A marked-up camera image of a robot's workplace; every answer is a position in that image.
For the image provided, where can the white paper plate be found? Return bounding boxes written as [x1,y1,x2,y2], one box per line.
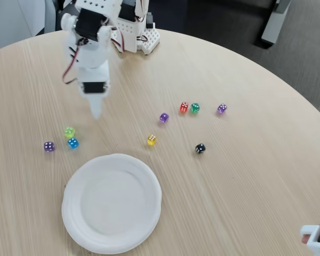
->
[61,153,163,254]

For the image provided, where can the dark grey chair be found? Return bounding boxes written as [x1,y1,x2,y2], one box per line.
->
[55,2,78,31]

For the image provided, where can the grey desk leg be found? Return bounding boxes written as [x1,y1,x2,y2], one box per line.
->
[261,0,292,45]

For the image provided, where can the red black servo cable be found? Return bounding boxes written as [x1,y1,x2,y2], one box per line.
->
[62,45,81,85]
[110,28,125,53]

